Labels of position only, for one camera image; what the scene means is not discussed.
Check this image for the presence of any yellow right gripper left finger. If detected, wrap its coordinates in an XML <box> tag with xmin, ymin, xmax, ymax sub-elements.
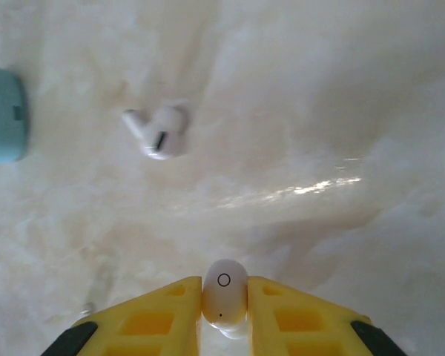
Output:
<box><xmin>40</xmin><ymin>275</ymin><xmax>203</xmax><ymax>356</ymax></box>

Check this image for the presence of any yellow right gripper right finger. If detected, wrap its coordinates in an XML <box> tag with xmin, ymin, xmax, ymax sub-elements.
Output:
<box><xmin>246</xmin><ymin>275</ymin><xmax>407</xmax><ymax>356</ymax></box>

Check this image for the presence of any white oval earbud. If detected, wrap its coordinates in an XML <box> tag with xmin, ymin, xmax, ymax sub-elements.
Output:
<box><xmin>201</xmin><ymin>259</ymin><xmax>249</xmax><ymax>340</ymax></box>

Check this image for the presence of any white stem earbud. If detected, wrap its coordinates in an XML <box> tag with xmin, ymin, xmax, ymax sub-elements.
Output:
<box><xmin>121</xmin><ymin>105</ymin><xmax>188</xmax><ymax>161</ymax></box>

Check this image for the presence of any teal earbud charging case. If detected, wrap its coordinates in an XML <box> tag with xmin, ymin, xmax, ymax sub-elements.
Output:
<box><xmin>0</xmin><ymin>63</ymin><xmax>30</xmax><ymax>166</ymax></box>

